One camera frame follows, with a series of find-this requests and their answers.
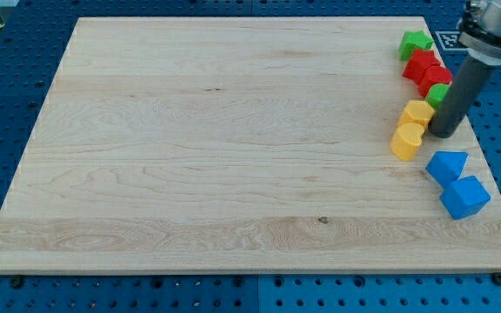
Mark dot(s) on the yellow heart block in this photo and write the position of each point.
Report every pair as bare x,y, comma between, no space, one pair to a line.
407,140

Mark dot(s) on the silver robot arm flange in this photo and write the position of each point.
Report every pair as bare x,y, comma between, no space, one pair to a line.
480,27

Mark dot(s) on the light wooden board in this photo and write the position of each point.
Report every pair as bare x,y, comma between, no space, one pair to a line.
236,145

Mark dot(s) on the yellow hexagon block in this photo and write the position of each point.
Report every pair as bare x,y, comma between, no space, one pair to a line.
416,111

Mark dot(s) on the blue triangle block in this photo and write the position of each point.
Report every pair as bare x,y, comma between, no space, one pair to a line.
446,167

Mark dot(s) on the green round block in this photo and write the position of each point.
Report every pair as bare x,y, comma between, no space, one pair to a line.
436,94

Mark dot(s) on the red star block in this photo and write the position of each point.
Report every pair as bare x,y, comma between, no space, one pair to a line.
418,63

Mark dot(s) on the green star block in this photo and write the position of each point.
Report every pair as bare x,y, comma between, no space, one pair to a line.
412,40

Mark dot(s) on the red round block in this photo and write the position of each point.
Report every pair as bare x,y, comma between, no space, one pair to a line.
433,75

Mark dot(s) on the blue cube block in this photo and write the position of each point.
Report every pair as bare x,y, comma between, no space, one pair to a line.
464,197

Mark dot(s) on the black white fiducial marker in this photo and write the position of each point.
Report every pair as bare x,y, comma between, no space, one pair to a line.
449,40

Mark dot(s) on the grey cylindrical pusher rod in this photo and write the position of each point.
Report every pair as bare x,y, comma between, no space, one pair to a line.
470,79

